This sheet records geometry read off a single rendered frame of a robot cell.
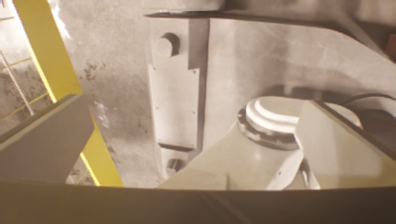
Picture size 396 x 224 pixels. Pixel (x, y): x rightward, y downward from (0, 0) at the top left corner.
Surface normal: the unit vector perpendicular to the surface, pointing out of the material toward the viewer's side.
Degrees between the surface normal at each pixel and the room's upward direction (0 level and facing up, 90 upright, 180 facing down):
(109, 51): 0
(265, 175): 90
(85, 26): 0
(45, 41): 90
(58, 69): 90
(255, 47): 0
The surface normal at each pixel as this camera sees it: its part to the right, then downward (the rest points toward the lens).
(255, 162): 0.03, -0.85
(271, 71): -0.20, 0.51
